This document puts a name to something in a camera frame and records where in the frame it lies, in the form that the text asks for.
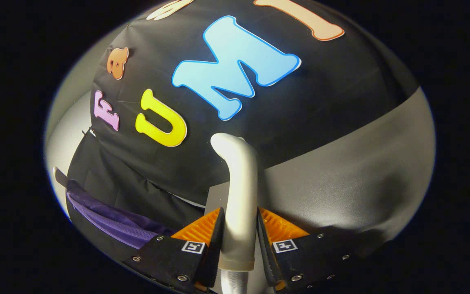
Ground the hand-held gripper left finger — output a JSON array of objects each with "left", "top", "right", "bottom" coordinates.
[{"left": 122, "top": 207, "right": 225, "bottom": 294}]

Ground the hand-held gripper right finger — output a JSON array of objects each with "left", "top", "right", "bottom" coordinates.
[{"left": 257, "top": 207, "right": 366, "bottom": 291}]

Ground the grey garment steamer hose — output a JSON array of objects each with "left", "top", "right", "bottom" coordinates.
[{"left": 221, "top": 267, "right": 252, "bottom": 294}]

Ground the white garment steamer head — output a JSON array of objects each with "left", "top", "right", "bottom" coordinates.
[{"left": 211, "top": 133, "right": 260, "bottom": 272}]

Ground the purple corduroy jacket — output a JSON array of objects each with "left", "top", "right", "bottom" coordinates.
[{"left": 66, "top": 180, "right": 176, "bottom": 249}]

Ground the grey cabinet with dark top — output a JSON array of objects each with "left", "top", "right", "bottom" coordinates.
[{"left": 204, "top": 88, "right": 436, "bottom": 294}]

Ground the black backdrop cloth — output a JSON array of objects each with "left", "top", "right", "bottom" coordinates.
[{"left": 90, "top": 0, "right": 419, "bottom": 205}]

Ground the black quilted wall cloth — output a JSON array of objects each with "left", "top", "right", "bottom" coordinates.
[{"left": 66, "top": 133, "right": 205, "bottom": 262}]

